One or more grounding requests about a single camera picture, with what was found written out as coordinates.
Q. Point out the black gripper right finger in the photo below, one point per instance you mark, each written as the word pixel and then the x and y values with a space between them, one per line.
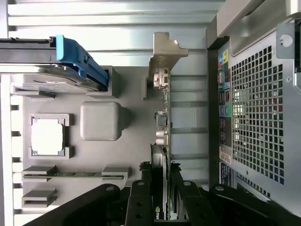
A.
pixel 195 204

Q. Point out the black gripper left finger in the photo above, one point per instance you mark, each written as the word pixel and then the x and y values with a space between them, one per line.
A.
pixel 138 202

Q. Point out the grey printed parts rack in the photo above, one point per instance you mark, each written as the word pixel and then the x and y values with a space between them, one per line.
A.
pixel 138 143

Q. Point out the green RAM stick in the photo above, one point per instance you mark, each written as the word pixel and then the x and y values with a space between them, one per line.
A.
pixel 70 174

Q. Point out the grey rounded square block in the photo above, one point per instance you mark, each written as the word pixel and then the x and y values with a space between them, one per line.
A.
pixel 101 121

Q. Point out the grey PC case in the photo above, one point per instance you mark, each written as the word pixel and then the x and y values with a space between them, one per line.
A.
pixel 258 117

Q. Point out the silver CPU chip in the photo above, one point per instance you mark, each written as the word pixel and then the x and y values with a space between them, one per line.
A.
pixel 47 136

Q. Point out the hard disk with blue caddy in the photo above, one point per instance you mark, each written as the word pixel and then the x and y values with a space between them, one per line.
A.
pixel 70 50

